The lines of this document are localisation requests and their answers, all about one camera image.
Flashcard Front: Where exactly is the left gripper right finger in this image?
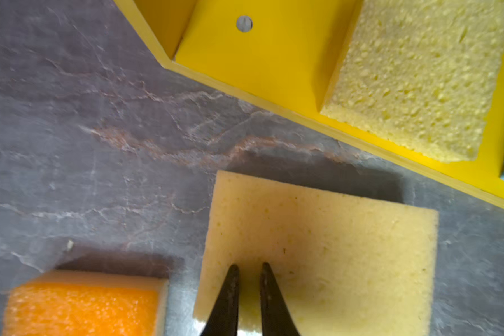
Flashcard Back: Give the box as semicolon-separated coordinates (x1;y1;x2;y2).
260;263;300;336

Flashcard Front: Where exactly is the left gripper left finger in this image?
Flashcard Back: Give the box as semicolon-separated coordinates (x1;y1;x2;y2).
200;265;239;336

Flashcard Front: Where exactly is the green scrub sponge dark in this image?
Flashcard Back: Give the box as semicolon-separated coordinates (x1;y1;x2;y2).
193;171;439;335

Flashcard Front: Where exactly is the yellow sponge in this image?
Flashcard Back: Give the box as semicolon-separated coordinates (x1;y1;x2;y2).
321;1;504;162

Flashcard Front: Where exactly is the yellow shelf unit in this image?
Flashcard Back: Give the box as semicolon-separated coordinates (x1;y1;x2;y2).
117;1;504;209

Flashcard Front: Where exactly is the orange sponge near left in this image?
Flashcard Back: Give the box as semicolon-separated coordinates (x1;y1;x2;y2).
2;270;169;335

